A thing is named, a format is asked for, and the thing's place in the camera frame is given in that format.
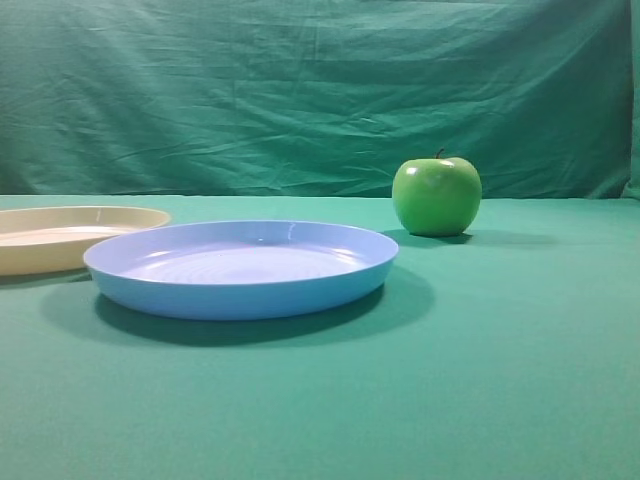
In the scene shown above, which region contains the blue plastic plate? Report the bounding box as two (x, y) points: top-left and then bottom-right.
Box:
(84, 220), (399, 321)

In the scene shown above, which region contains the yellow plastic plate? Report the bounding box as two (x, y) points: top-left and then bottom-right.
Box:
(1, 206), (171, 276)

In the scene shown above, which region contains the green apple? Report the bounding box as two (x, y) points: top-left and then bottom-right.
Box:
(392, 151), (482, 237)

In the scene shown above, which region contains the green table cloth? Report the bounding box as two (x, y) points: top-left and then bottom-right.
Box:
(1, 196), (639, 479)

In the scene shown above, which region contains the green backdrop cloth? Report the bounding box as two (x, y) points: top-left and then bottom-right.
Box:
(1, 1), (639, 198)

